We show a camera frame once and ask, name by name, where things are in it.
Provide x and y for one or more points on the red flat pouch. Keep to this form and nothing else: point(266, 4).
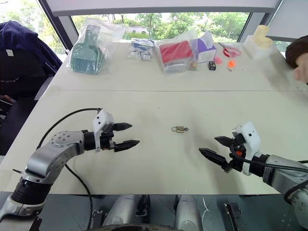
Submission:
point(176, 51)

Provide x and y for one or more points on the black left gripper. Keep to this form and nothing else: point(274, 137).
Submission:
point(107, 142)

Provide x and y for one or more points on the teal item in plastic bag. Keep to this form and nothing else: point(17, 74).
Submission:
point(113, 36)

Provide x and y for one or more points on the small brass padlock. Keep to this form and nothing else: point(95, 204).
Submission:
point(178, 129)

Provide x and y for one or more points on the purple and white tissue box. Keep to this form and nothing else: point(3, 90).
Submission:
point(204, 51)

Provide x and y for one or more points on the person's brown-haired head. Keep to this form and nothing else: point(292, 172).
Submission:
point(298, 50)

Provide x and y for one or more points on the small orange object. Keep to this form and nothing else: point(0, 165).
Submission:
point(232, 64)

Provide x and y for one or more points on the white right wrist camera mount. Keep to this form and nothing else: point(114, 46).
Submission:
point(252, 142)

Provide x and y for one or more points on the bag of blue-white items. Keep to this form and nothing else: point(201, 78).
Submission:
point(142, 48)

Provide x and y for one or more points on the dark blue jacket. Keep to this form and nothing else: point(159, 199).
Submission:
point(21, 36)

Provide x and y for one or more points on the cream tape rolls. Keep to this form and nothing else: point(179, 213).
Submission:
point(262, 36)

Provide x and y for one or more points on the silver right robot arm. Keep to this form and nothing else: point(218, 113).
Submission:
point(279, 173)

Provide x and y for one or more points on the green plastic scoop set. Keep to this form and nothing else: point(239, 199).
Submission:
point(86, 57)

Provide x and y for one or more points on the clear bag with red pouch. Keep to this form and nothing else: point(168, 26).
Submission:
point(175, 68)

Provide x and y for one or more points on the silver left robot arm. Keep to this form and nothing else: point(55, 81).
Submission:
point(48, 158)

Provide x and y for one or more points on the black bracket under table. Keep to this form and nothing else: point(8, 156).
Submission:
point(233, 213)

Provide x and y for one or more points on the small pink object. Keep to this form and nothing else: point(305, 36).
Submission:
point(218, 59)

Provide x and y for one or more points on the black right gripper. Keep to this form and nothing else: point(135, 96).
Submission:
point(237, 154)

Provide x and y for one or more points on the silver rounded robot leg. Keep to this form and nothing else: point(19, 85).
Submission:
point(187, 211)
point(122, 210)

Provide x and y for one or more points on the small brown item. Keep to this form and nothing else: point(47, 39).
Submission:
point(193, 66)

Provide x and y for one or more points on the small black box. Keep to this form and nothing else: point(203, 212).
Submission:
point(212, 65)

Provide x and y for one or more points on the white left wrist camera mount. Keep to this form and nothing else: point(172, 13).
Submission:
point(99, 122)

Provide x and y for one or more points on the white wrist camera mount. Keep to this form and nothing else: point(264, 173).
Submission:
point(99, 122)
point(252, 142)

